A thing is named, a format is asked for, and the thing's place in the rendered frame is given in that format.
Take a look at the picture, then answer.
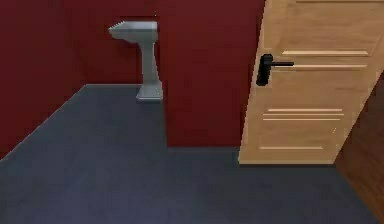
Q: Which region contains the light wooden room door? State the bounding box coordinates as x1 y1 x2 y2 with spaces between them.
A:
237 0 384 166

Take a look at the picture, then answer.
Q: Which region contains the white pedestal sink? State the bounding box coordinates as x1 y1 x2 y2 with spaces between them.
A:
107 20 164 102

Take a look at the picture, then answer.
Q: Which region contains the black door handle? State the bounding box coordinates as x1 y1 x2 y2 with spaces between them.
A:
255 53 295 88

